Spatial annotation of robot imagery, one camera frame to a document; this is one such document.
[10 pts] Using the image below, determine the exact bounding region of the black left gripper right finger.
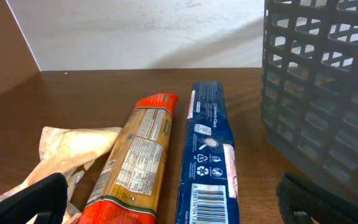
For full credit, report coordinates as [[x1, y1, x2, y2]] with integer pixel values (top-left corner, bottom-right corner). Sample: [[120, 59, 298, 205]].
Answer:
[[276, 172, 358, 224]]

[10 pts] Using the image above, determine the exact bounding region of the orange spaghetti packet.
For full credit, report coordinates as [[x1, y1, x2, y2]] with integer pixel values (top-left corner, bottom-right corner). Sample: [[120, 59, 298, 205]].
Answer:
[[78, 93, 178, 224]]

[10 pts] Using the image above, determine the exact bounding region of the blue tissue pack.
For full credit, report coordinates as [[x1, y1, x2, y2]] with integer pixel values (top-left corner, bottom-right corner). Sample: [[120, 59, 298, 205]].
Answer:
[[175, 81, 240, 224]]

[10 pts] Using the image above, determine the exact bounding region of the beige food pouch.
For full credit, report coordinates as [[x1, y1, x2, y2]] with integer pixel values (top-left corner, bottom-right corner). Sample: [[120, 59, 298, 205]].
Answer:
[[0, 126, 122, 223]]

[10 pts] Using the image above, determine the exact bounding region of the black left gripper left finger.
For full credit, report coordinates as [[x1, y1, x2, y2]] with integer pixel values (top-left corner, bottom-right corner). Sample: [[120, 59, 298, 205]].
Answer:
[[0, 173, 68, 224]]

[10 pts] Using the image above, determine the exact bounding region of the grey plastic basket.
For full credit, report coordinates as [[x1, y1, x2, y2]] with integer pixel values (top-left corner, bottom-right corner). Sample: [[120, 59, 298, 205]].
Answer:
[[260, 0, 358, 205]]

